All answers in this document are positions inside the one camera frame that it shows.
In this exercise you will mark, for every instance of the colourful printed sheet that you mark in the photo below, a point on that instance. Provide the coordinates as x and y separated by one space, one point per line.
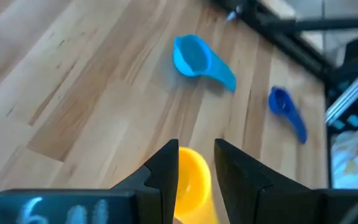
353 161

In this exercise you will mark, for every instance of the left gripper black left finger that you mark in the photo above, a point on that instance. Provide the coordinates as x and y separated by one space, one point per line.
166 180

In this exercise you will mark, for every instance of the teal measuring cup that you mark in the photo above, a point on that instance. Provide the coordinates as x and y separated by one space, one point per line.
194 57

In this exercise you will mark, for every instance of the silver metal bracket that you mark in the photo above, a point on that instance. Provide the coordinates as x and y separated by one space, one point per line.
350 96

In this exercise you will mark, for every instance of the black metal table frame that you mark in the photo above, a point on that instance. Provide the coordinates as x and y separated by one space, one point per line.
291 46

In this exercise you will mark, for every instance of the purple measuring cup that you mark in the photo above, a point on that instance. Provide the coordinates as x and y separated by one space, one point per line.
283 105

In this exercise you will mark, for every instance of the yellow measuring cup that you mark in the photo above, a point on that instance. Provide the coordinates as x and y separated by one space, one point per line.
194 186

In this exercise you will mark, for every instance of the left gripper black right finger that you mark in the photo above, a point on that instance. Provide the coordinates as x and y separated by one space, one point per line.
247 186

